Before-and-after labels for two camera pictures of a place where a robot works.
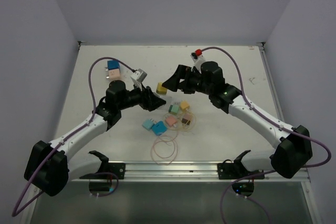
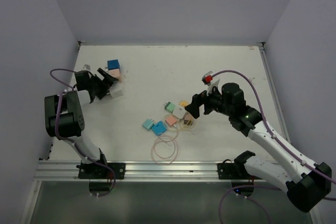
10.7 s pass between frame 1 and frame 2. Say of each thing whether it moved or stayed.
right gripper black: moved
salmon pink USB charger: stayed
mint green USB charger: moved
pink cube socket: stayed
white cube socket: moved
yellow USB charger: stayed
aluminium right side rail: stayed
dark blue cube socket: stayed
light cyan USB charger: stayed
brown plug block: stayed
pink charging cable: stayed
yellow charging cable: moved
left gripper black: moved
